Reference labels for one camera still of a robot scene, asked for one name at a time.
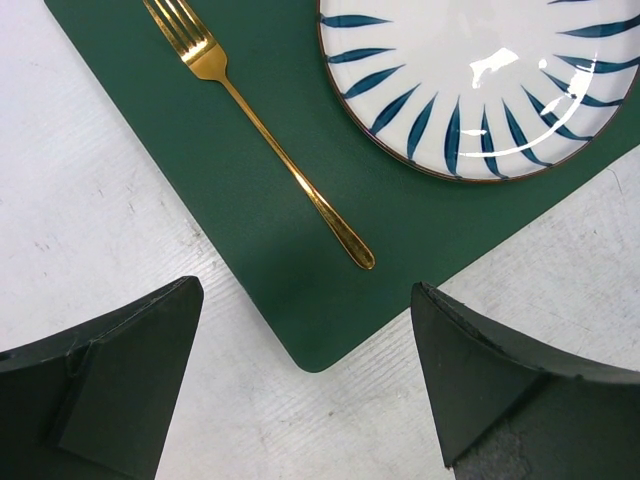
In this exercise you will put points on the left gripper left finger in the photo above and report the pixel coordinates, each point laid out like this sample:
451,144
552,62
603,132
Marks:
95,401

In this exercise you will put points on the green placemat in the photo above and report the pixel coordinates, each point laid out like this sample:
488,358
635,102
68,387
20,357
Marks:
316,300

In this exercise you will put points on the white plate with black stripes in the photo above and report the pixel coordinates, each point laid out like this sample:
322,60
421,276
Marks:
481,91

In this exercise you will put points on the gold fork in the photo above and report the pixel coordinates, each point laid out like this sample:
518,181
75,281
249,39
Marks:
203,55

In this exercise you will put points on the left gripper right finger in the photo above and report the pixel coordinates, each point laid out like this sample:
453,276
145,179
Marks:
507,406

